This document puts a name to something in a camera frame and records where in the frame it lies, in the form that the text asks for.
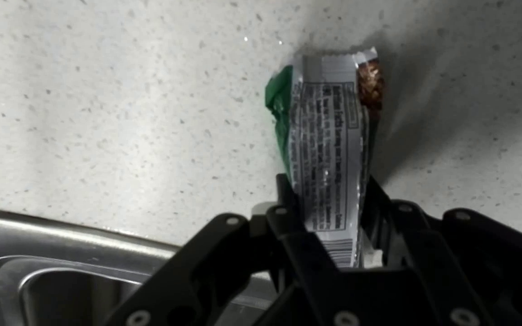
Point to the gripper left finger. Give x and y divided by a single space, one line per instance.
224 253

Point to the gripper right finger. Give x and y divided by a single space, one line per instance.
428 253

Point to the green and silver snack bar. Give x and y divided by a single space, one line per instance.
329 158

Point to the stainless steel sink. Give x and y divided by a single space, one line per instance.
61 271

